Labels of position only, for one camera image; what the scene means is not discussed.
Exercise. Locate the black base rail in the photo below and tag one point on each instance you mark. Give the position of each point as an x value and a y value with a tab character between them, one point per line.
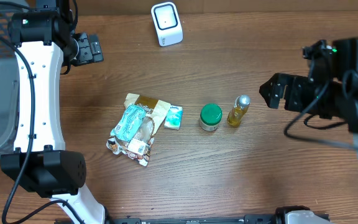
248	219

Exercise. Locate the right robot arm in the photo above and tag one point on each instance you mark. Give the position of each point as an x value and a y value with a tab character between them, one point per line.
329	90

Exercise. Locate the green lid white jar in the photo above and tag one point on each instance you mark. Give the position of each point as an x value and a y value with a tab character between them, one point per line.
210	117

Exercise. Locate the teal wet wipes pack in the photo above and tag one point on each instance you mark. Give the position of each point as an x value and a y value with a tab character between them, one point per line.
130	122

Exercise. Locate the brown Pantree snack bag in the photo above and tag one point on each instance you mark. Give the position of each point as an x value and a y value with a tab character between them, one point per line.
139	147

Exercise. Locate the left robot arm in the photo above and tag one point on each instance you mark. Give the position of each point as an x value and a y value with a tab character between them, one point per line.
46	46

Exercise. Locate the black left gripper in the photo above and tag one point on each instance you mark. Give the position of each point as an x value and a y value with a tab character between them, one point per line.
87	56

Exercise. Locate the white barcode scanner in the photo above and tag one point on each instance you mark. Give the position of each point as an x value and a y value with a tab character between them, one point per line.
167	24

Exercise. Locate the yellow oil bottle silver cap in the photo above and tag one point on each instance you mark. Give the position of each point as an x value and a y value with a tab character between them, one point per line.
241	105

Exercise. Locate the teal Kleenex tissue pack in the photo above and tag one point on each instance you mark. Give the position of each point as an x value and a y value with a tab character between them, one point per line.
174	117

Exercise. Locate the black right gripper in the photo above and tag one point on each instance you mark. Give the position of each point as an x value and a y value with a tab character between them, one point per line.
273	89

